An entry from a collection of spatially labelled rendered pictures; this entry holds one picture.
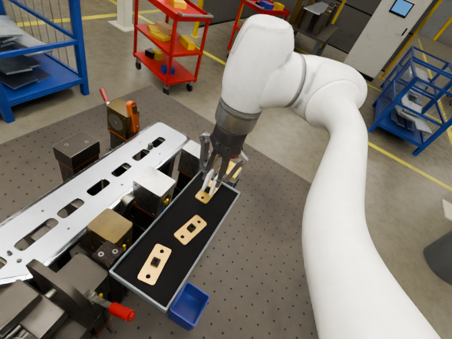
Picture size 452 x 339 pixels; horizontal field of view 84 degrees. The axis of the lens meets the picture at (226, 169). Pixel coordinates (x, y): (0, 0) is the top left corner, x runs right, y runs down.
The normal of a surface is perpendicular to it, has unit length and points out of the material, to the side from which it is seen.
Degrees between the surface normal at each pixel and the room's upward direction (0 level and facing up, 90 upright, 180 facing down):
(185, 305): 0
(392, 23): 90
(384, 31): 90
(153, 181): 0
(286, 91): 88
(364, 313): 41
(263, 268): 0
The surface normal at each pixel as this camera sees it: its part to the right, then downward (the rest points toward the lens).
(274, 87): 0.23, 0.73
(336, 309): -0.79, -0.44
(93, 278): 0.28, -0.67
